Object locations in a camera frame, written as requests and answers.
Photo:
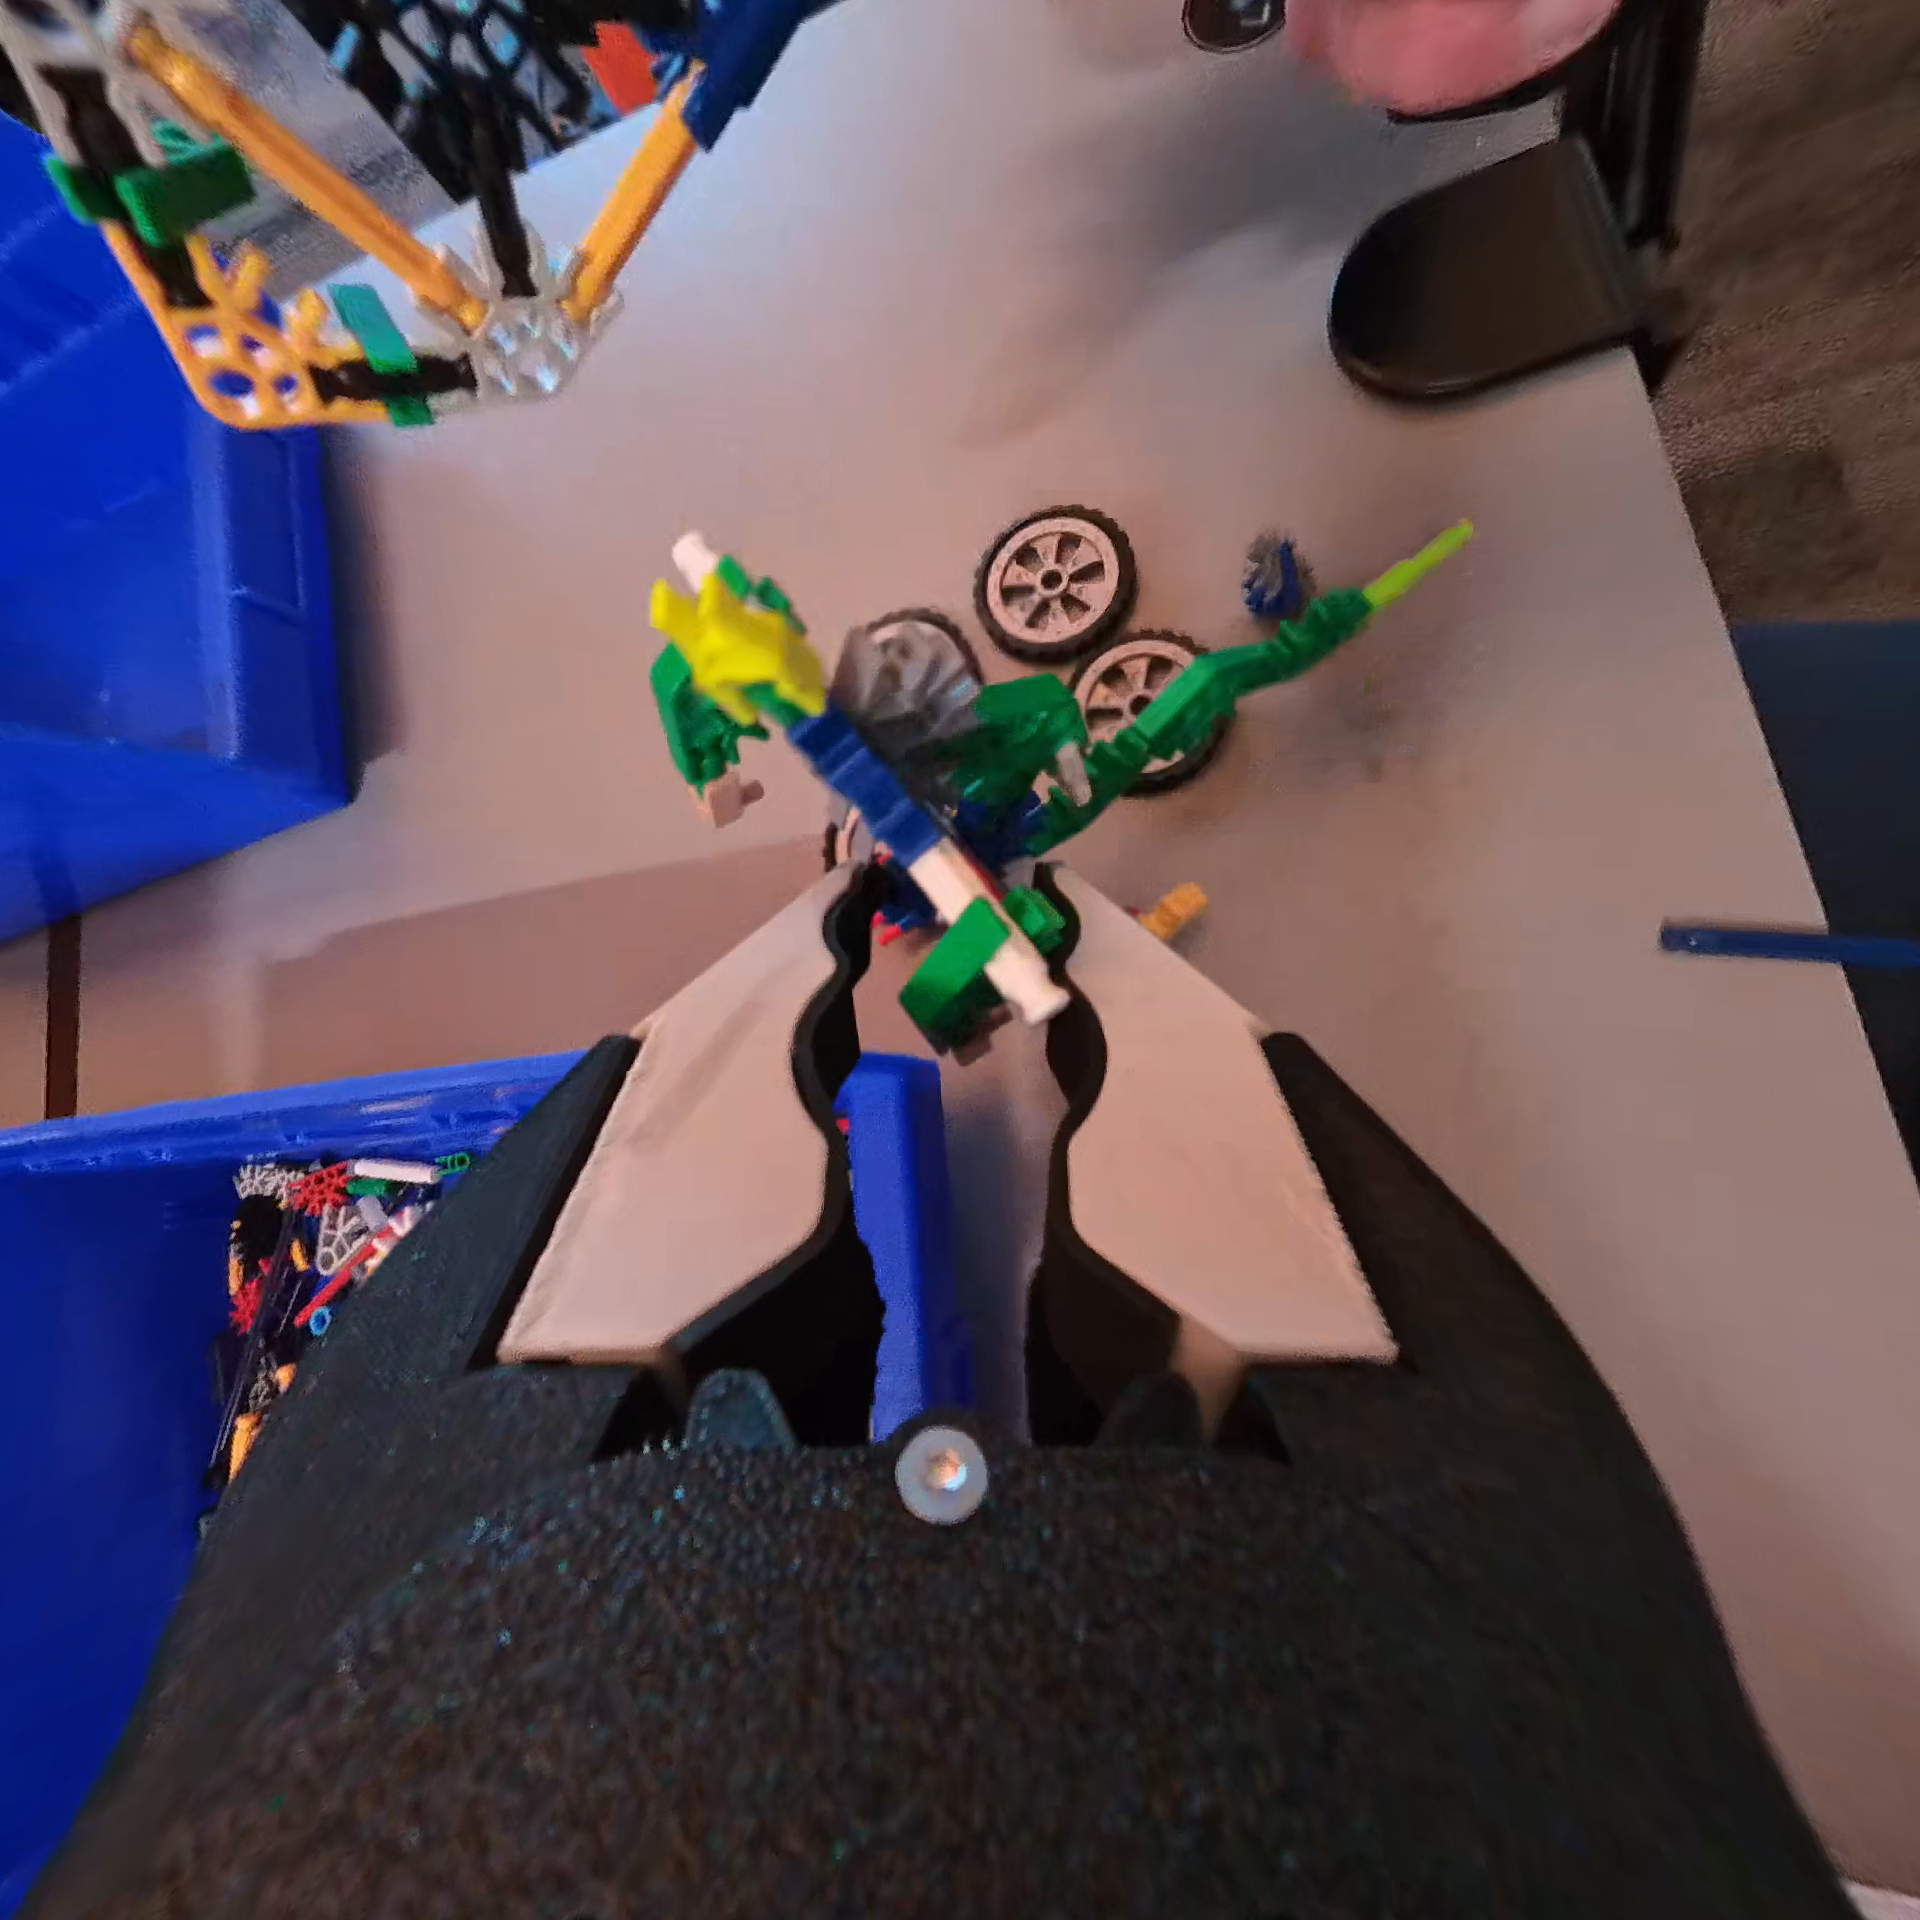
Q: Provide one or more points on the person's clothed body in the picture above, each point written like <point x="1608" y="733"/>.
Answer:
<point x="1837" y="870"/>

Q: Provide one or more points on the blue toy rod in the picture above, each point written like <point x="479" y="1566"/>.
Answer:
<point x="1801" y="946"/>

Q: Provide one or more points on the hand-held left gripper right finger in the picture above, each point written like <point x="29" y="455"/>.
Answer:
<point x="1231" y="1200"/>

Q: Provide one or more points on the black stand base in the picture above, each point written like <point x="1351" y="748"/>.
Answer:
<point x="1487" y="271"/>

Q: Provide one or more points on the green leafy toy piece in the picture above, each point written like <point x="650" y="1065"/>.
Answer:
<point x="1231" y="690"/>

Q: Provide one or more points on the pile of colourful toy pieces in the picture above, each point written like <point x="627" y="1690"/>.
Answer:
<point x="316" y="1260"/>

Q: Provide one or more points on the blue plastic bin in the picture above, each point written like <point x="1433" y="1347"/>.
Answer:
<point x="150" y="540"/>
<point x="120" y="1441"/>

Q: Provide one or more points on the yellow orange rod assembly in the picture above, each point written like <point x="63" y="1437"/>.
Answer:
<point x="300" y="210"/>

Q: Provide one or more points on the red rod toy assembly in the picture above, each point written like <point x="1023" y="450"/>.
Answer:
<point x="870" y="781"/>

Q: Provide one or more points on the person's right hand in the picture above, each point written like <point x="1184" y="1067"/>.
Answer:
<point x="1440" y="46"/>

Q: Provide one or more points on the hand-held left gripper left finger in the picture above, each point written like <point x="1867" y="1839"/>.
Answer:
<point x="676" y="1200"/>

